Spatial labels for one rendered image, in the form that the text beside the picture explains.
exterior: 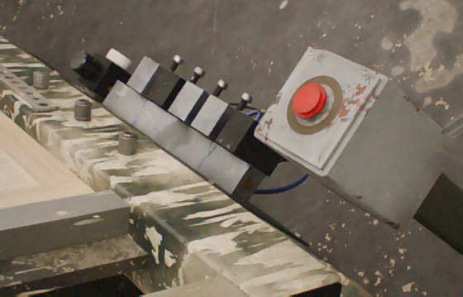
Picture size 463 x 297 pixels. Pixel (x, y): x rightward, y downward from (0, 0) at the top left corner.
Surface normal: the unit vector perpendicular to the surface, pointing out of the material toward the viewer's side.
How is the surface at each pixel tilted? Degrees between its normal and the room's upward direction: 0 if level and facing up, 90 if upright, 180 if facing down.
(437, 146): 90
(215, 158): 0
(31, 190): 57
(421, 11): 0
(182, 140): 0
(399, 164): 90
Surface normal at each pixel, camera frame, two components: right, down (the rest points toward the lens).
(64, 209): 0.13, -0.92
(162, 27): -0.60, -0.41
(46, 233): 0.58, 0.36
